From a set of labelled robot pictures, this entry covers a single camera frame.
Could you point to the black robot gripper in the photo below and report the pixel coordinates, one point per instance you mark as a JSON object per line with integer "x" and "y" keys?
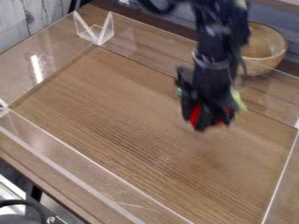
{"x": 209, "y": 78}

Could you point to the red plush strawberry toy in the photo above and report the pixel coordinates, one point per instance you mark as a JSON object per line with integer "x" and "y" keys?
{"x": 211, "y": 111}

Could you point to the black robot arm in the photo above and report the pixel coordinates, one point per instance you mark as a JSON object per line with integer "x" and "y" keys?
{"x": 221, "y": 28}

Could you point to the wooden bowl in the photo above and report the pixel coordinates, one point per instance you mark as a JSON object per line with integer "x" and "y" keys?
{"x": 264, "y": 50}

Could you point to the clear acrylic tray wall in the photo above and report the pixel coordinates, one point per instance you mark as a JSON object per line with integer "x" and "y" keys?
{"x": 91, "y": 128}

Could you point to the clear acrylic corner bracket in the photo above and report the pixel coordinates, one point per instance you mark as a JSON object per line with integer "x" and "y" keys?
{"x": 95, "y": 34}

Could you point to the black metal table frame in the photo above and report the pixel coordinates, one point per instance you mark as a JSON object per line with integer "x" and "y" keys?
{"x": 24, "y": 204}

